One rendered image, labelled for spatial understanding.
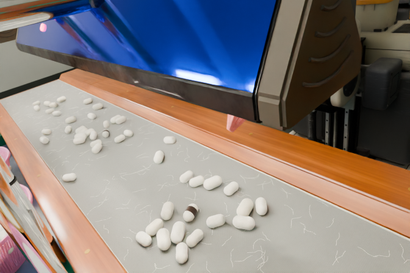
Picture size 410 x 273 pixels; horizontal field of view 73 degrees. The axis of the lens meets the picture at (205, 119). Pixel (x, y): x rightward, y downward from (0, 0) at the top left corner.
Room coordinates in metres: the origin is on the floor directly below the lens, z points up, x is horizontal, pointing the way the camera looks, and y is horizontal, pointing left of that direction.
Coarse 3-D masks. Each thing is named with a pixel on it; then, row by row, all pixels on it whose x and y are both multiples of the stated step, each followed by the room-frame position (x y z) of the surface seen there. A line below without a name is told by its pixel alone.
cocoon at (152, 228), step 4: (156, 220) 0.35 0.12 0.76; (160, 220) 0.35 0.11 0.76; (152, 224) 0.35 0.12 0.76; (156, 224) 0.35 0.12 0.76; (160, 224) 0.35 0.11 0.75; (148, 228) 0.34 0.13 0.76; (152, 228) 0.34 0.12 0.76; (156, 228) 0.34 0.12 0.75; (160, 228) 0.34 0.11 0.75; (148, 232) 0.33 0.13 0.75; (152, 232) 0.33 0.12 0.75; (156, 232) 0.34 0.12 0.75
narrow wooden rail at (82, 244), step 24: (0, 120) 1.01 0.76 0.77; (24, 144) 0.75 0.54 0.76; (24, 168) 0.61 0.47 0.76; (48, 168) 0.59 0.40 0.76; (48, 192) 0.49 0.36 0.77; (48, 216) 0.41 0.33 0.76; (72, 216) 0.40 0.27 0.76; (72, 240) 0.34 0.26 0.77; (96, 240) 0.33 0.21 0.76; (72, 264) 0.29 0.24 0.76; (96, 264) 0.28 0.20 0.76; (120, 264) 0.28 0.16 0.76
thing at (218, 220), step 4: (212, 216) 0.34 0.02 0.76; (216, 216) 0.33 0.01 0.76; (220, 216) 0.33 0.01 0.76; (224, 216) 0.34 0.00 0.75; (208, 220) 0.33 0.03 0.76; (212, 220) 0.33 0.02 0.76; (216, 220) 0.33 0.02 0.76; (220, 220) 0.33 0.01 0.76; (224, 220) 0.33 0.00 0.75; (208, 224) 0.33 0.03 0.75; (212, 224) 0.32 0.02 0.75; (216, 224) 0.33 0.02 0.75; (220, 224) 0.33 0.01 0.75
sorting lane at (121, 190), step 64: (64, 128) 0.87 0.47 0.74; (128, 128) 0.77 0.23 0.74; (128, 192) 0.47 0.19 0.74; (192, 192) 0.43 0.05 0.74; (256, 192) 0.39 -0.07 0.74; (128, 256) 0.31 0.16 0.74; (192, 256) 0.28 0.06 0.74; (256, 256) 0.26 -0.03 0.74; (320, 256) 0.24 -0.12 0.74; (384, 256) 0.23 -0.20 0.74
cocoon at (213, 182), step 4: (216, 176) 0.43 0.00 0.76; (208, 180) 0.42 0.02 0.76; (212, 180) 0.42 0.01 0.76; (216, 180) 0.42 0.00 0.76; (220, 180) 0.42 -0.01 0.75; (204, 184) 0.42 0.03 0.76; (208, 184) 0.42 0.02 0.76; (212, 184) 0.42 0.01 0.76; (216, 184) 0.42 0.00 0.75; (220, 184) 0.42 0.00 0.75; (208, 188) 0.42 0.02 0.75; (212, 188) 0.42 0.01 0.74
